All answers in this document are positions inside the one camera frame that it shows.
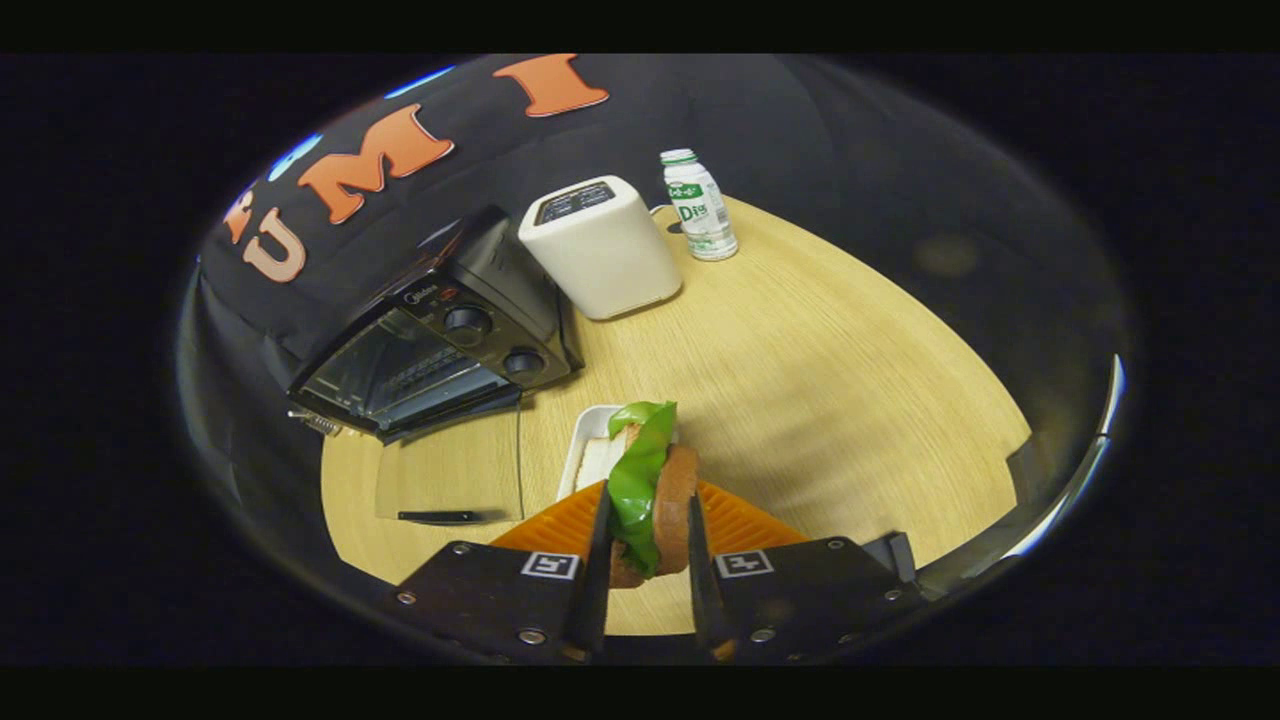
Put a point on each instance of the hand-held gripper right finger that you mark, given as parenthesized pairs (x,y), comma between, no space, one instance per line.
(705,590)

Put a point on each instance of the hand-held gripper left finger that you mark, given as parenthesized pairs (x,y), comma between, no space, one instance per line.
(590,590)

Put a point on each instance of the lettuce sandwich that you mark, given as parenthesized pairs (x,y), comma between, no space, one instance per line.
(675,500)

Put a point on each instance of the black toaster oven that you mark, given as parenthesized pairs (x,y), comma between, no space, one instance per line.
(500,270)

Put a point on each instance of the white plastic tray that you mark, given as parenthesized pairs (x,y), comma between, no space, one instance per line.
(590,432)

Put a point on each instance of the white box appliance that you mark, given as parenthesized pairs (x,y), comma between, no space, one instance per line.
(605,260)

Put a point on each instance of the white green-label bottle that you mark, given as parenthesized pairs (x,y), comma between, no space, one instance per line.
(700,215)

